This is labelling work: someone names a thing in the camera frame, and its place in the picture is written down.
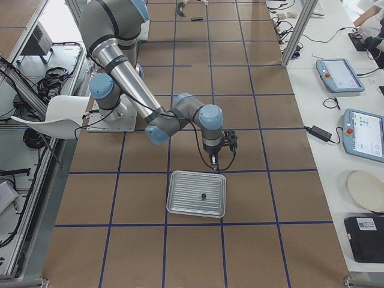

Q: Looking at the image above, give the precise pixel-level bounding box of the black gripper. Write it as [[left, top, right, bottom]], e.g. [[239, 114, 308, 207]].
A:
[[206, 146, 221, 171]]

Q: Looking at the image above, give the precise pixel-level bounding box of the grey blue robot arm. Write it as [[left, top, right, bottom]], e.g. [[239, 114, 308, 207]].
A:
[[79, 1, 224, 166]]

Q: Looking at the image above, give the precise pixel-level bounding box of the ribbed metal tray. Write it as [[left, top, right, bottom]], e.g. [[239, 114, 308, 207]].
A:
[[166, 170, 227, 218]]

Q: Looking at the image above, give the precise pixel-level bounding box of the black power adapter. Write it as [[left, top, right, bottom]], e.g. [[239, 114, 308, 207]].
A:
[[305, 125, 332, 142]]

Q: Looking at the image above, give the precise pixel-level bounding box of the grey brake pad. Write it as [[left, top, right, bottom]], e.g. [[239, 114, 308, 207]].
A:
[[191, 17, 203, 22]]

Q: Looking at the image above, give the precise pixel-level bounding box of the blue teach pendant far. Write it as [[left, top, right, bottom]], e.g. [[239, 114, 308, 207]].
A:
[[316, 58, 365, 93]]

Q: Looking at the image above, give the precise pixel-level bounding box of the blue teach pendant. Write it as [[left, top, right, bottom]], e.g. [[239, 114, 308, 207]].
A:
[[342, 109, 383, 163], [316, 58, 365, 93]]

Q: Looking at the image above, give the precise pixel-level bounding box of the blue teach pendant near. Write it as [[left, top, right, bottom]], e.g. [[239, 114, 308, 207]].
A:
[[342, 109, 383, 163]]

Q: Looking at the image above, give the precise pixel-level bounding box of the beige round plate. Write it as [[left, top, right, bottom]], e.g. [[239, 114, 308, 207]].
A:
[[347, 171, 383, 214]]

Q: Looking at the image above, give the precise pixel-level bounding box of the white plastic chair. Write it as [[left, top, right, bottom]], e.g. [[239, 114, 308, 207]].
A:
[[11, 95, 89, 140]]

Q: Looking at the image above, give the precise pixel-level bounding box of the olive curved brake shoe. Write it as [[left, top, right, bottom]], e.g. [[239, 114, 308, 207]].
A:
[[176, 1, 186, 17]]

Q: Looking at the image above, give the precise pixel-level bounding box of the black flat box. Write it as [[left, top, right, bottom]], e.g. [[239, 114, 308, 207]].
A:
[[344, 216, 383, 263]]

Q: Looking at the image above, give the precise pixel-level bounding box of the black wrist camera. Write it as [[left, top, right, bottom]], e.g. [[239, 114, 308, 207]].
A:
[[224, 130, 238, 153]]

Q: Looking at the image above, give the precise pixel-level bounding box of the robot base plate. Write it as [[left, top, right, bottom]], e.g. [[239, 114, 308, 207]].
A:
[[86, 94, 137, 133]]

